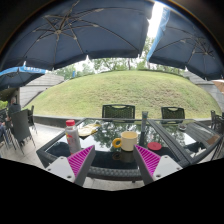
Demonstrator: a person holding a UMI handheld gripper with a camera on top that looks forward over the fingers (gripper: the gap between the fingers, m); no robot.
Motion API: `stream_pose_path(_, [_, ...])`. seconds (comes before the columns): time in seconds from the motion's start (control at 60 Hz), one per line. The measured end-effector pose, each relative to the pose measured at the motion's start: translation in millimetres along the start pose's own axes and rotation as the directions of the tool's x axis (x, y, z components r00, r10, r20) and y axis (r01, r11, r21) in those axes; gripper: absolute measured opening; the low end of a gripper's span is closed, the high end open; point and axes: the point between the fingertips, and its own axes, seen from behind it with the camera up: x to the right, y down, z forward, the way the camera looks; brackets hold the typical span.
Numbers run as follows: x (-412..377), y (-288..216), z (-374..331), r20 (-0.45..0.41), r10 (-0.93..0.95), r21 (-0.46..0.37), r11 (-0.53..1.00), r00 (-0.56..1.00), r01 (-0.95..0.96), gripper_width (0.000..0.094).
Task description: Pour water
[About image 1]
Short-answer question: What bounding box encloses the dark wicker chair right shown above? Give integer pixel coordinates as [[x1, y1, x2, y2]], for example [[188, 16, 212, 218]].
[[161, 107, 185, 119]]

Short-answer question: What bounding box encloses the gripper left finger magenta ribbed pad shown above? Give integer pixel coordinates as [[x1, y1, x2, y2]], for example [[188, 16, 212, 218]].
[[46, 145, 96, 186]]

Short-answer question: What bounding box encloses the glass table with wicker frame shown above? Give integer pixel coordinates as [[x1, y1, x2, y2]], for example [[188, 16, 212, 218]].
[[35, 117, 194, 183]]

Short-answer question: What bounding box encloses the seated person at left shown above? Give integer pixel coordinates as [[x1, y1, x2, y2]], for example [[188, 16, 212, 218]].
[[0, 96, 21, 144]]

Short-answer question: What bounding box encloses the left blue patio umbrella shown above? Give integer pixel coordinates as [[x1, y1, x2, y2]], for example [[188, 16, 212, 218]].
[[0, 66, 46, 91]]

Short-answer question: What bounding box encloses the dark chair far right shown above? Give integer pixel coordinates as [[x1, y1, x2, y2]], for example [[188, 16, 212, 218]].
[[211, 110, 224, 134]]

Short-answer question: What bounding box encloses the right navy patio umbrella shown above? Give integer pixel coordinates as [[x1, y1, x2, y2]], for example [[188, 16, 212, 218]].
[[147, 7, 224, 80]]

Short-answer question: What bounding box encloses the dark wicker chair centre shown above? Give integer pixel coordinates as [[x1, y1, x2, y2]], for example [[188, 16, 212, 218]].
[[102, 104, 135, 119]]

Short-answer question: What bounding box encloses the dark wicker chair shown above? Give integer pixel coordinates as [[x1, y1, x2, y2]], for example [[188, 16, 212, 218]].
[[161, 107, 185, 119], [102, 104, 135, 119]]

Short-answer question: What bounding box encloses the yellow cloth on table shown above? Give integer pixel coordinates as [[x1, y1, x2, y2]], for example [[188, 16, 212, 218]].
[[78, 124, 100, 137]]

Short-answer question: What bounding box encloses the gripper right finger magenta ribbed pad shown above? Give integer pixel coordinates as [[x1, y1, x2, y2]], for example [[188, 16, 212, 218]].
[[133, 145, 182, 185]]

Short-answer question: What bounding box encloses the large navy patio umbrella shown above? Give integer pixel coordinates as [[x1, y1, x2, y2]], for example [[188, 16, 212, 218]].
[[0, 0, 154, 71]]

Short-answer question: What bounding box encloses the plastic bottle with red cap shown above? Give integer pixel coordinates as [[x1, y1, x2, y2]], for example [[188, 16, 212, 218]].
[[65, 120, 81, 154]]

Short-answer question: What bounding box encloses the grey wicker chair left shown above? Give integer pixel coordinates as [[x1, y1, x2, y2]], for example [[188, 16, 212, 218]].
[[11, 109, 33, 147]]

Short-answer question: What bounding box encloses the cream mug with yellow handle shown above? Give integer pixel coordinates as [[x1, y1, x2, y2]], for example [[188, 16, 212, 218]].
[[112, 131, 138, 152]]

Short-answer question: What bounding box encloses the umbrella pole at table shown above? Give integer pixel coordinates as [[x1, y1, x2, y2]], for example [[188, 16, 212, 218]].
[[141, 111, 148, 132]]

